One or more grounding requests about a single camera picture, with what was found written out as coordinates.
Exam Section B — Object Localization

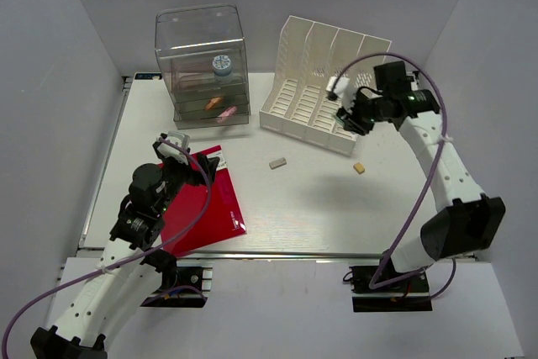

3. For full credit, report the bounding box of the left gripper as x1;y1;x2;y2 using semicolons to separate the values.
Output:
156;147;219;214

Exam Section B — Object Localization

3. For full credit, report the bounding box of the pink stapler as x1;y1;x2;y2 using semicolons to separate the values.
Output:
216;106;237;124

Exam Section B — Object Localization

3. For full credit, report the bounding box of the yellow eraser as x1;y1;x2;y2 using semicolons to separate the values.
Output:
353;162;366;174

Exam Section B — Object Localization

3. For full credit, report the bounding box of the clear plastic drawer cabinet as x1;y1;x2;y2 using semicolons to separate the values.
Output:
154;3;251;129

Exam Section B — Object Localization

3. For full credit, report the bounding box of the green stapler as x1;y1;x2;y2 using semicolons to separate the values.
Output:
334;113;344;127

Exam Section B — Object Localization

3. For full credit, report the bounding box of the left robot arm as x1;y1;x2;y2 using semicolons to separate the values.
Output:
30;141;219;358

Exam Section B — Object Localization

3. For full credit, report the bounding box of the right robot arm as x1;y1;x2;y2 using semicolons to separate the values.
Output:
327;61;506;291

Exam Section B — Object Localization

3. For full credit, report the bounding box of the red plastic folder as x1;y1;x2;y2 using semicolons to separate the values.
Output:
161;145;246;257

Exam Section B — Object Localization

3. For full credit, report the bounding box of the grey eraser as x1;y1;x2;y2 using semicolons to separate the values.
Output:
269;157;287;170

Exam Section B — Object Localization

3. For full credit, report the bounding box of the white file organizer rack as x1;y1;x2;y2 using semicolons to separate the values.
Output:
259;16;392;156

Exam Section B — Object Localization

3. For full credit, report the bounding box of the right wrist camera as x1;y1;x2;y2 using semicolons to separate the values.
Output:
326;77;350;102

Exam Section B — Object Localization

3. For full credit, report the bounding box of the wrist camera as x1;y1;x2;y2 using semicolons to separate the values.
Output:
155;131;190;165
326;77;350;102

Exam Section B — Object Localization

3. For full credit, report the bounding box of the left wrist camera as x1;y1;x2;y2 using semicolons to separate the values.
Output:
155;131;190;165

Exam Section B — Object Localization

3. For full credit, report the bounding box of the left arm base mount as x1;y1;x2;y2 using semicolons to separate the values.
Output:
141;260;213;309

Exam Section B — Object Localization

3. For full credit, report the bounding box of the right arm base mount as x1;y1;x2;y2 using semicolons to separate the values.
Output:
342;266;432;313

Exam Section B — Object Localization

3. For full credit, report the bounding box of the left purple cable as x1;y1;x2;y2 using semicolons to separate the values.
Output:
1;138;214;356

